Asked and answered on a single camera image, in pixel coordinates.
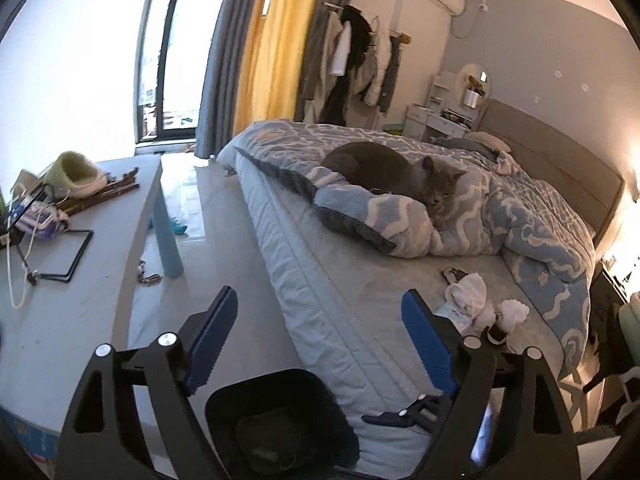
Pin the blue patterned fleece blanket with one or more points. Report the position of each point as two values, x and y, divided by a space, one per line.
530 220

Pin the white dressing table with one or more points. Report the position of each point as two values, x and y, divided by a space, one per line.
425 120

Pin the grey cat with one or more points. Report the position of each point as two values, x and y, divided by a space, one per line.
380 170

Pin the beige pillow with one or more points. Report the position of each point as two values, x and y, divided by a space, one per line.
487 141

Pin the clear plastic packet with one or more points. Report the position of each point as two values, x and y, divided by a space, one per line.
42 217

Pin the dark wooden sticks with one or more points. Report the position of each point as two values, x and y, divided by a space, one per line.
107 191

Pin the round mirror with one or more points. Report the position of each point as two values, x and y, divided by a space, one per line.
472 82

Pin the bed with grey mattress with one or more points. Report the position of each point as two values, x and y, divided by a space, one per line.
320 270

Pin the green fuzzy slipper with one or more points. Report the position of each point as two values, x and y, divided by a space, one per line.
75 172

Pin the grey upholstered headboard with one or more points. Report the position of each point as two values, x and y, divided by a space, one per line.
550 160

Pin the white hanging garment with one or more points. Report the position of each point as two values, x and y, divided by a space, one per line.
340 55

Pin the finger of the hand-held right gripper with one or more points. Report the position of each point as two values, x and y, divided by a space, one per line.
395 417

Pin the dark bedside cabinet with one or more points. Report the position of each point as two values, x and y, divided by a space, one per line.
612 370

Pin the teal toy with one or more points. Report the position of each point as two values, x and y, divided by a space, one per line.
178 226

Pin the light grey hanging jacket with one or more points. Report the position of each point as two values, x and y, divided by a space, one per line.
370 80

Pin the black hanging garment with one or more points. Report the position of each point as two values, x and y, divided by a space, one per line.
357 35

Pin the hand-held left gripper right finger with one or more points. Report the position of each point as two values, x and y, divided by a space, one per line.
425 345

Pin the blue cardboard box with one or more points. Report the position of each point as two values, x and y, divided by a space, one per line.
27 435

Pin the glass balcony door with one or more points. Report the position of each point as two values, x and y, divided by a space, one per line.
175 60

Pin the yellow curtain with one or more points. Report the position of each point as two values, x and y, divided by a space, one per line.
275 50

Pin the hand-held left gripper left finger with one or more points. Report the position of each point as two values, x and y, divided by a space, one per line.
217 340

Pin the grey curtain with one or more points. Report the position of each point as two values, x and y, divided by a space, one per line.
220 70

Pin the black trash bin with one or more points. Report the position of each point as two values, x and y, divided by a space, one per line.
280 430

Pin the white sock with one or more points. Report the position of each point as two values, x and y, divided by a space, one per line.
467 297

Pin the small white tissue packet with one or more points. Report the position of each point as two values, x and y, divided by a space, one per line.
452 317

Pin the light blue table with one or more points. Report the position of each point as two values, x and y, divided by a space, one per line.
90 300

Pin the white crumpled tissue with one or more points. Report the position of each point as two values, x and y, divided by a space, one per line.
514 314

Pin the dark scrap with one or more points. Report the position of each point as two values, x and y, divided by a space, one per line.
454 273

